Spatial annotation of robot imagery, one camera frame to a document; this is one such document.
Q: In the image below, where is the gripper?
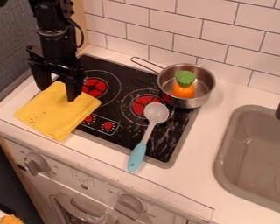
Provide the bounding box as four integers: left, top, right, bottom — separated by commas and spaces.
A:
25, 27, 87, 102

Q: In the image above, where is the yellow cloth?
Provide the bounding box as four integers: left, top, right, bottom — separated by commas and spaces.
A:
13, 80, 103, 143

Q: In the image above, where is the orange toy pineapple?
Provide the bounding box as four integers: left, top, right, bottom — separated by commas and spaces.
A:
171, 70, 198, 99

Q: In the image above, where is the silver pot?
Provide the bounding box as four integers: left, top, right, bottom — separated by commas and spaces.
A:
129, 56, 218, 109

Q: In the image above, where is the toy stove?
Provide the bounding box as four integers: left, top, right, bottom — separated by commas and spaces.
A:
52, 54, 202, 170

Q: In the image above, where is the toy sink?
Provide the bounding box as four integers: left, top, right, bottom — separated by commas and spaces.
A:
212, 104, 280, 217

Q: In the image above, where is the plastic ladle with blue handle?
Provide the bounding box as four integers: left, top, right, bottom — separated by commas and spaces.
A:
127, 101, 171, 172

